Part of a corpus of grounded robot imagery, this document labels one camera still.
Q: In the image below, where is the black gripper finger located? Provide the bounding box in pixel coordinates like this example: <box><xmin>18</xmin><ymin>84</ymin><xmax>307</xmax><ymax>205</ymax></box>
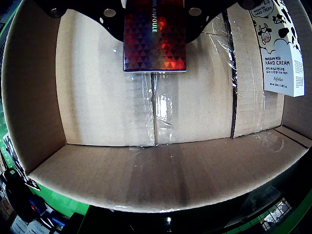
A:
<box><xmin>184</xmin><ymin>0</ymin><xmax>255</xmax><ymax>43</ymax></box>
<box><xmin>40</xmin><ymin>0</ymin><xmax>125</xmax><ymax>42</ymax></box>

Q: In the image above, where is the green metal stepped rack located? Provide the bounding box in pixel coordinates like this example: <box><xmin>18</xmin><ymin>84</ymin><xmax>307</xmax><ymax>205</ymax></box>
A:
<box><xmin>82</xmin><ymin>190</ymin><xmax>312</xmax><ymax>234</ymax></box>

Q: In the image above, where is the black rounded plastic object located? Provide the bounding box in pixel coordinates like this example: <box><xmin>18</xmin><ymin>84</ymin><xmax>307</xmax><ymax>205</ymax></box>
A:
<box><xmin>4</xmin><ymin>168</ymin><xmax>35</xmax><ymax>222</ymax></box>

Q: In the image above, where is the flat cow print carton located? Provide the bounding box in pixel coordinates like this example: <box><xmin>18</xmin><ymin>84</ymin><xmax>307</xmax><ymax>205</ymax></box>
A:
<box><xmin>2</xmin><ymin>133</ymin><xmax>41</xmax><ymax>191</ymax></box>

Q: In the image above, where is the cow print hand cream box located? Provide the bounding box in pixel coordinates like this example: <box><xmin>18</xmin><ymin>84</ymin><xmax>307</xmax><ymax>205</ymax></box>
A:
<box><xmin>248</xmin><ymin>0</ymin><xmax>306</xmax><ymax>98</ymax></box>

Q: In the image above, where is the dark maroon purple box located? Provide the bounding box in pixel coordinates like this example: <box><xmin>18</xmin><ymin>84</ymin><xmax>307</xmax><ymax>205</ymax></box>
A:
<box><xmin>123</xmin><ymin>0</ymin><xmax>188</xmax><ymax>73</ymax></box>

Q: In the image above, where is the shallow cardboard tray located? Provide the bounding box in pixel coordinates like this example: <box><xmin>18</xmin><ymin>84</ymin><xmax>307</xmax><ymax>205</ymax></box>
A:
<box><xmin>1</xmin><ymin>0</ymin><xmax>312</xmax><ymax>214</ymax></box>

